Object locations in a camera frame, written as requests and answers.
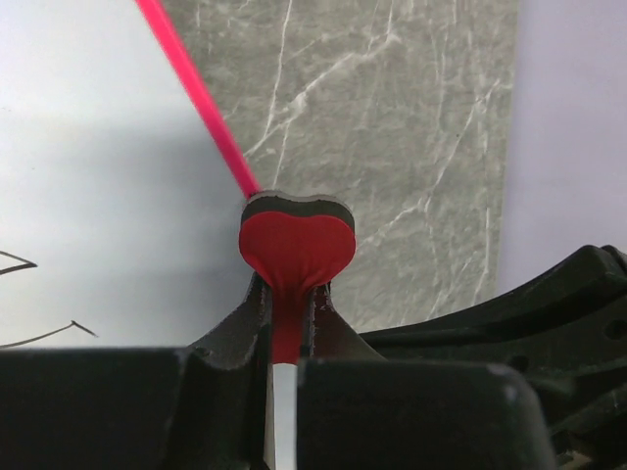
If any red whiteboard eraser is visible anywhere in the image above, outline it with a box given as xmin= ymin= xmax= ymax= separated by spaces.
xmin=239 ymin=190 xmax=357 ymax=364

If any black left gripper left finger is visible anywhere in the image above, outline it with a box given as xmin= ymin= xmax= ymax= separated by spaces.
xmin=1 ymin=276 xmax=272 ymax=469

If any white board with pink frame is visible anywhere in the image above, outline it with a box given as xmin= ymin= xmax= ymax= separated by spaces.
xmin=1 ymin=1 xmax=258 ymax=351

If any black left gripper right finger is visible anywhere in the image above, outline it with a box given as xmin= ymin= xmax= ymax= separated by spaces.
xmin=296 ymin=286 xmax=556 ymax=469

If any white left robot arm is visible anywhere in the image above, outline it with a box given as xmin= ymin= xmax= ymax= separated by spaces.
xmin=1 ymin=246 xmax=626 ymax=469

